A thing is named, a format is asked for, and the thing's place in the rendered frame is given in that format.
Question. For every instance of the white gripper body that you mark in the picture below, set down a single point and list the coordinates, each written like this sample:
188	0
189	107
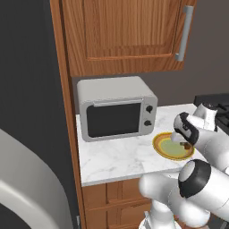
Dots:
207	117

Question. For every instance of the microwave door with dark window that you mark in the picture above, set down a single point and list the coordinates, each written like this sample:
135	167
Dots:
113	120

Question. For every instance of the grey microwave oven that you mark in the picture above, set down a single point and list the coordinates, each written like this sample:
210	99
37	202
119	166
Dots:
110	89

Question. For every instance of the dark grey fridge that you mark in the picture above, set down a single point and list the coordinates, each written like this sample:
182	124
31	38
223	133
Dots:
29	74

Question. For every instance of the wooden cupboard side panel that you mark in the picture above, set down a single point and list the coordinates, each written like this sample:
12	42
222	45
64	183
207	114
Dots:
67	104

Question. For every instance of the black hob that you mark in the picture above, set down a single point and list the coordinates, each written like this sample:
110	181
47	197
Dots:
222	114

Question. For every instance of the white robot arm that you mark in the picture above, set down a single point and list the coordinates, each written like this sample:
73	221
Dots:
208	184

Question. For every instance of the chicken drumstick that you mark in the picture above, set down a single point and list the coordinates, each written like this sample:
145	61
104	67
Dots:
176	137

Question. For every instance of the dark microwave knob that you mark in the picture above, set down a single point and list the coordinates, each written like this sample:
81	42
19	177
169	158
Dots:
148	109
147	122

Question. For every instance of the wooden drawer front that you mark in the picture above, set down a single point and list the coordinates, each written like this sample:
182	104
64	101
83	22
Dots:
119	190
119	216

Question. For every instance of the wooden cupboard door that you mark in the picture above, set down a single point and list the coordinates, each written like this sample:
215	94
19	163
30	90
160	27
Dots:
125	29

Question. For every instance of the yellow plate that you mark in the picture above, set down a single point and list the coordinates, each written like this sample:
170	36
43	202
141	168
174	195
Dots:
167	147

